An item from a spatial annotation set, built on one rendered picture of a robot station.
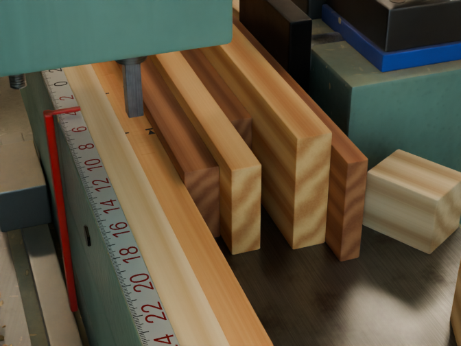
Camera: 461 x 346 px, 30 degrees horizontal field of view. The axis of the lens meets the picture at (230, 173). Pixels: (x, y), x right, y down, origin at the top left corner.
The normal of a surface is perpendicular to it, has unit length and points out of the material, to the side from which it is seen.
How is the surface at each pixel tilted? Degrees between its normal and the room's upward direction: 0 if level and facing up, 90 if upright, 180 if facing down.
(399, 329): 0
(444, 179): 0
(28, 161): 0
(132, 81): 90
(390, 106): 90
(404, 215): 90
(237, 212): 90
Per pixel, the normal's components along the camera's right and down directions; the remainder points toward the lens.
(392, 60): 0.32, 0.50
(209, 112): 0.00, -0.85
